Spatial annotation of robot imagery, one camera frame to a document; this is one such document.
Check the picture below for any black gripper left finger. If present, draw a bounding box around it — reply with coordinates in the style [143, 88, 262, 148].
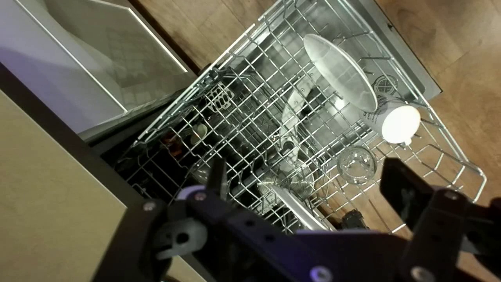
[208, 157, 229, 202]

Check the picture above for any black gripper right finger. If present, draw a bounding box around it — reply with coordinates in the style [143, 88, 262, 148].
[378, 155, 436, 234]

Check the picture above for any white round plate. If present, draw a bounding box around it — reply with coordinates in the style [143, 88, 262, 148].
[301, 32, 378, 115]

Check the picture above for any clear drinking glass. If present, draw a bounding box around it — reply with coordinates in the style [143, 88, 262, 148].
[334, 146, 377, 187]

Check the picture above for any white cup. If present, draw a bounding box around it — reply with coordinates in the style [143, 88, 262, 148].
[372, 101, 422, 148]

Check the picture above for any white cutlery basket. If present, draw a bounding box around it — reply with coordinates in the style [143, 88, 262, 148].
[203, 82, 234, 113]

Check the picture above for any stainless steel sink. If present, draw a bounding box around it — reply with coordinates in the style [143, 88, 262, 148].
[0, 0, 198, 143]

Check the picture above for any wire dishwasher rack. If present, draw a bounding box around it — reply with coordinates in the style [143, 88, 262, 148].
[121, 0, 489, 237]

